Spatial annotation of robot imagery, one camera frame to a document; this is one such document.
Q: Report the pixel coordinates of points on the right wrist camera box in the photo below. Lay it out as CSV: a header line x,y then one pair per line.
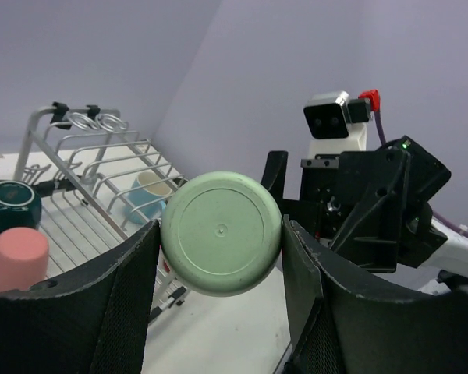
x,y
338,122

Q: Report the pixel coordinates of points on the light blue mug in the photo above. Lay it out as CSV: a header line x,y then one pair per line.
x,y
147,198

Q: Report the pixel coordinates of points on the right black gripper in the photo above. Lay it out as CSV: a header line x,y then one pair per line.
x,y
353,202

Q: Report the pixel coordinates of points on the silver wire dish rack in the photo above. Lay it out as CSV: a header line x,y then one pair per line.
x,y
83,162

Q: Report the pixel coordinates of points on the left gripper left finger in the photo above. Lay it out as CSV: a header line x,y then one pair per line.
x,y
91,319

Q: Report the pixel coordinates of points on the pink cup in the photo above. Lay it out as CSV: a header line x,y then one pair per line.
x,y
24,256

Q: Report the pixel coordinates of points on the light green cup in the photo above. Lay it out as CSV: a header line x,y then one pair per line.
x,y
221,233

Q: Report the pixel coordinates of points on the dark teal mug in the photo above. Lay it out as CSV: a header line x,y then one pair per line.
x,y
20,205

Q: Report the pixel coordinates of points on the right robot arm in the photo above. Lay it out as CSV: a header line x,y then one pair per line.
x,y
427,238

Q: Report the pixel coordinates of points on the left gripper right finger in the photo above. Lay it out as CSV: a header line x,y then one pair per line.
x,y
343,319

